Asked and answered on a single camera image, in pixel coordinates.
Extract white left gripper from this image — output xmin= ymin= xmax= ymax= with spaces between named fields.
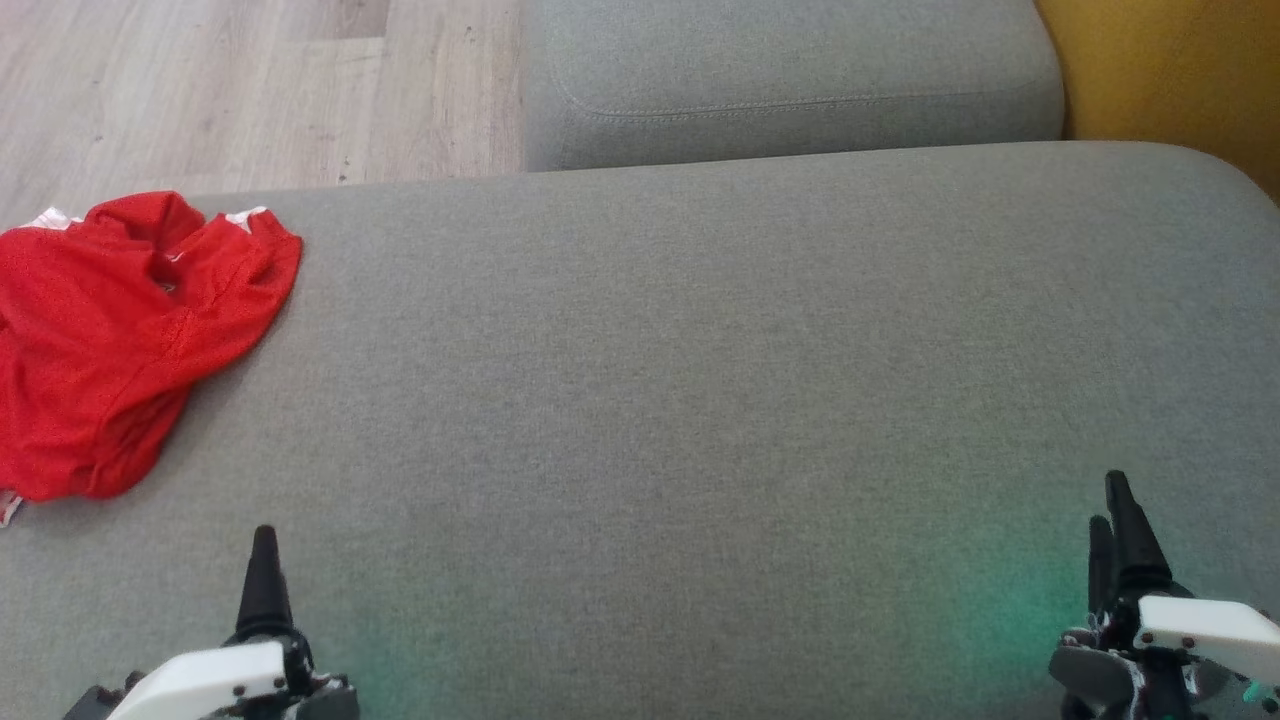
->
xmin=62 ymin=525 xmax=361 ymax=720

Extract red shorts with white band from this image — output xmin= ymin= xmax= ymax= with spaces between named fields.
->
xmin=0 ymin=190 xmax=303 ymax=399

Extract grey sofa cushion with seam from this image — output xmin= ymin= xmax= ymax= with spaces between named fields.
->
xmin=520 ymin=0 xmax=1066 ymax=173

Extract yellow upholstered panel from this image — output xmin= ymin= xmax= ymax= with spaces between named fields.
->
xmin=1035 ymin=0 xmax=1280 ymax=206

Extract large grey sofa seat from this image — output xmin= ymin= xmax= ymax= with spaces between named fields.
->
xmin=0 ymin=140 xmax=1280 ymax=720

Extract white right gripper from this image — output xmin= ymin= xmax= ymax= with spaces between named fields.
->
xmin=1048 ymin=470 xmax=1280 ymax=720

